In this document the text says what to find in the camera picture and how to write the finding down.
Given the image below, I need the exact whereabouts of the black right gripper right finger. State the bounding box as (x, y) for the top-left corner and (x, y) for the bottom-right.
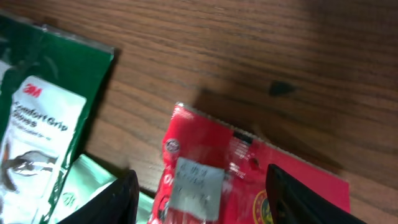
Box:
(266, 164), (364, 224)

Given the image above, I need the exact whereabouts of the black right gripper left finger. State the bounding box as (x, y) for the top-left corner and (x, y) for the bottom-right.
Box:
(60, 170), (139, 224)

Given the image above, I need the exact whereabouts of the light blue tissue pack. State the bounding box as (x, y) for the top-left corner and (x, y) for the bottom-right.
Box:
(49, 154), (154, 224)

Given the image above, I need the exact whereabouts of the red snack bag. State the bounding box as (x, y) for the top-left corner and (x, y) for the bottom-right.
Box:
(149, 102), (253, 223)
(219, 136), (351, 224)

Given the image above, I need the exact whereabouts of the green white package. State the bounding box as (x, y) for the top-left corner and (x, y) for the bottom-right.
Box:
(1, 11), (114, 223)

